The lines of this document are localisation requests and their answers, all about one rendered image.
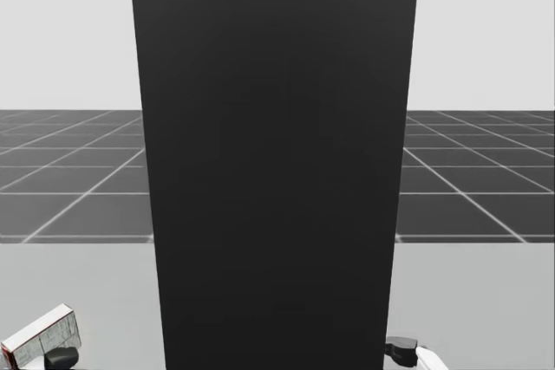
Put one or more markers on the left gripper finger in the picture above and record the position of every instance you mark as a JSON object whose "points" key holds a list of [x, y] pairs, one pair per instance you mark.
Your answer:
{"points": [[61, 357]]}

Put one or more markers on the black screen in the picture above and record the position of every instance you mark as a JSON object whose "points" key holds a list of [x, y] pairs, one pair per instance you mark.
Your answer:
{"points": [[275, 179]]}

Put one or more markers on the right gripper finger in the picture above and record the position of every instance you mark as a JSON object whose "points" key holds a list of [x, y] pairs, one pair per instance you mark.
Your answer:
{"points": [[403, 349]]}

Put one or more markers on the red and white carton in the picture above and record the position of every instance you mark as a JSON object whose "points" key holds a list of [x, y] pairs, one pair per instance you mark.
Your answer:
{"points": [[41, 335]]}

